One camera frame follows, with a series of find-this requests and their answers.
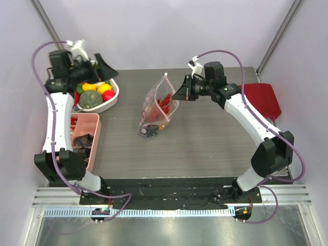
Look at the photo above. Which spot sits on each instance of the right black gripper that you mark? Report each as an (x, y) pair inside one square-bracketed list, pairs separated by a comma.
[(188, 87)]

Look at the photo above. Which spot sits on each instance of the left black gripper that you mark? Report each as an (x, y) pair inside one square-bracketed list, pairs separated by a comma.
[(105, 72)]

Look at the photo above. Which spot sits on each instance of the clear zip top bag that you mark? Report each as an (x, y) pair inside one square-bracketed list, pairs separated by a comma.
[(159, 90)]

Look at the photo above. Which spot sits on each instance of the red plastic lobster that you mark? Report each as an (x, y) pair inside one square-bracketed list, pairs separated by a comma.
[(160, 110)]

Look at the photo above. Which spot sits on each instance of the black toy grapes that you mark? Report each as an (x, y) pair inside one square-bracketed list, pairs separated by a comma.
[(149, 131)]

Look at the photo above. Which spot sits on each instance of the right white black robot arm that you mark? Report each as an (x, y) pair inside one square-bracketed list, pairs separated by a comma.
[(273, 151)]

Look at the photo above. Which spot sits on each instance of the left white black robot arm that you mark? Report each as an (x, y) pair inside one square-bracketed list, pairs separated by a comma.
[(57, 160)]

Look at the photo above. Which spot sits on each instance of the red toy apple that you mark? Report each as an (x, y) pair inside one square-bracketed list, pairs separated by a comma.
[(107, 95)]

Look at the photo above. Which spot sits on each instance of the yellow toy lemon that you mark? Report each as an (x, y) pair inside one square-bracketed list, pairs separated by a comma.
[(100, 87)]

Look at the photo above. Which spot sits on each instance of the green toy pumpkin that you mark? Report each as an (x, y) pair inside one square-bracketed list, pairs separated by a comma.
[(90, 99)]

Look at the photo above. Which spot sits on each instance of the green toy chili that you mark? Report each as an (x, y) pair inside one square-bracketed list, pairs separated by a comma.
[(79, 89)]

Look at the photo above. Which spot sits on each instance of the white plastic basket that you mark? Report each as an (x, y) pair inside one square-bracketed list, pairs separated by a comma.
[(106, 104)]

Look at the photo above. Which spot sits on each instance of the red toy chili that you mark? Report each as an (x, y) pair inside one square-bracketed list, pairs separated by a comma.
[(76, 98)]

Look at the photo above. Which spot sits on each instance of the pink compartment tray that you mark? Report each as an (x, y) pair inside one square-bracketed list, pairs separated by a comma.
[(88, 123)]

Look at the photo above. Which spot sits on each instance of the red felt pieces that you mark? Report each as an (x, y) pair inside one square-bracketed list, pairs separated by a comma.
[(73, 123)]

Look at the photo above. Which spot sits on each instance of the red folded cloth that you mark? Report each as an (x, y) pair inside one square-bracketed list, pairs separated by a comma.
[(263, 99)]

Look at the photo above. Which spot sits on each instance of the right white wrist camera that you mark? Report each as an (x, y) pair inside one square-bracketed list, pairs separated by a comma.
[(196, 66)]

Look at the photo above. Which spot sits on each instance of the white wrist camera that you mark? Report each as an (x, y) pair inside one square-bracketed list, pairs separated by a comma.
[(78, 50), (196, 66)]

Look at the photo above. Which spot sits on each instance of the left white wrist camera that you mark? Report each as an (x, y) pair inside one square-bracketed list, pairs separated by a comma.
[(78, 50)]

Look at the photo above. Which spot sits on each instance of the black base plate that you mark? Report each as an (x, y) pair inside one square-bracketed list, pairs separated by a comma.
[(197, 193)]

